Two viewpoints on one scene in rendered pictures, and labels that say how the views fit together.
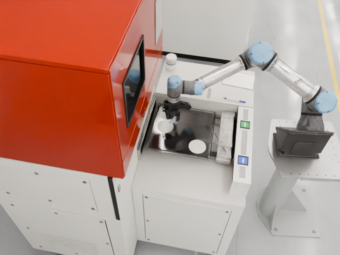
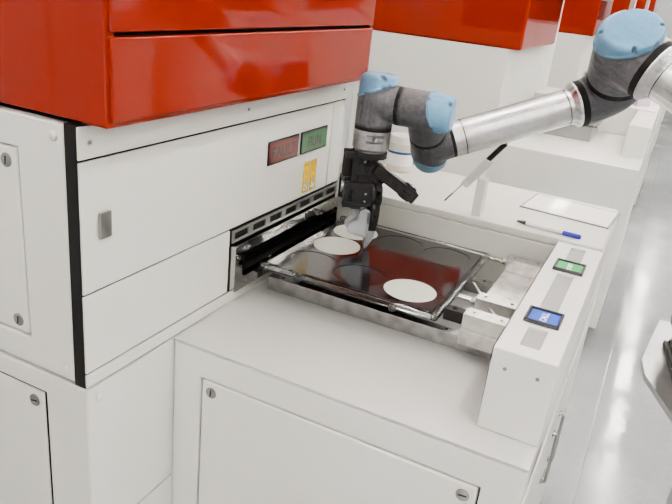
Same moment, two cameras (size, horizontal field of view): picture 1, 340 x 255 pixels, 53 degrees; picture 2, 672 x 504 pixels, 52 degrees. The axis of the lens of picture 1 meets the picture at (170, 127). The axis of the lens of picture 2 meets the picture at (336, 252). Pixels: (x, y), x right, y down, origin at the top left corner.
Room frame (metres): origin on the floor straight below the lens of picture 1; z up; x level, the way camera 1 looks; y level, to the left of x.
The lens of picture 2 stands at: (0.02, -0.33, 1.43)
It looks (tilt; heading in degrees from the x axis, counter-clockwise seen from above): 22 degrees down; 15
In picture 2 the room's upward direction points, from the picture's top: 6 degrees clockwise
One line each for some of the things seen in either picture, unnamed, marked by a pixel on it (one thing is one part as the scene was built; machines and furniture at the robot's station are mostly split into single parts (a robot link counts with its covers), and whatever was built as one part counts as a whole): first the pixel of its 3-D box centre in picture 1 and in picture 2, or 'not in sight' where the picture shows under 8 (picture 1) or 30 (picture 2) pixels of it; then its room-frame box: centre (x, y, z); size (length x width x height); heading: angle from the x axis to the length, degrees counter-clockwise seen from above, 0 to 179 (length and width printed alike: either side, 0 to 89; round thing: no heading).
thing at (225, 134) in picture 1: (225, 137); (504, 306); (1.29, -0.34, 0.87); 0.36 x 0.08 x 0.03; 171
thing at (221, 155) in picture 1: (223, 156); (486, 323); (1.14, -0.31, 0.89); 0.08 x 0.03 x 0.03; 81
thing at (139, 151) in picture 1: (147, 126); (289, 237); (1.33, 0.14, 0.89); 0.44 x 0.02 x 0.10; 171
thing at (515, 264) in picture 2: (228, 115); (525, 266); (1.46, -0.36, 0.89); 0.08 x 0.03 x 0.03; 81
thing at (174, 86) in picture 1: (174, 86); (377, 101); (1.35, -0.02, 1.21); 0.09 x 0.08 x 0.11; 88
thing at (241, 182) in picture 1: (241, 149); (549, 325); (1.19, -0.42, 0.89); 0.55 x 0.09 x 0.14; 171
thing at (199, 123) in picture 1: (181, 129); (380, 259); (1.32, -0.07, 0.90); 0.34 x 0.34 x 0.01; 81
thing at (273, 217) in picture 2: (146, 119); (289, 209); (1.33, 0.14, 0.96); 0.44 x 0.01 x 0.02; 171
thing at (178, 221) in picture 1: (194, 167); (407, 449); (1.38, -0.19, 0.41); 0.97 x 0.64 x 0.82; 171
